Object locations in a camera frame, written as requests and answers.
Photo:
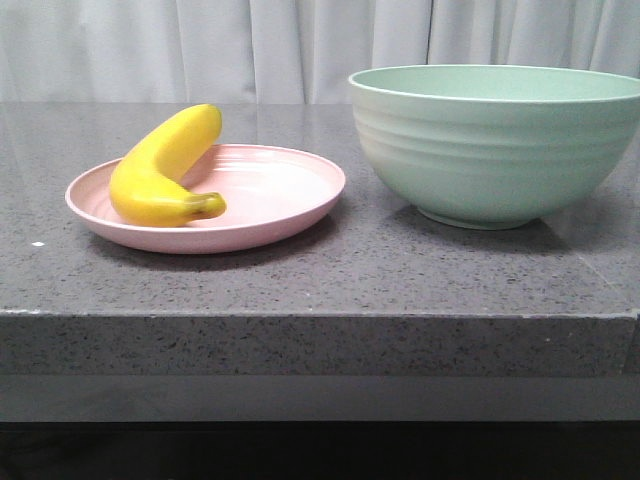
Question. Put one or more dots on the white curtain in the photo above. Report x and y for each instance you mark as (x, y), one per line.
(288, 52)

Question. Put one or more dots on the yellow banana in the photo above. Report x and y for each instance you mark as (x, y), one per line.
(145, 187)

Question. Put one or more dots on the pink plate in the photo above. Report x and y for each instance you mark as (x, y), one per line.
(272, 193)

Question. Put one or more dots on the green bowl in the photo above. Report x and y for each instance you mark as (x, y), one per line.
(492, 147)

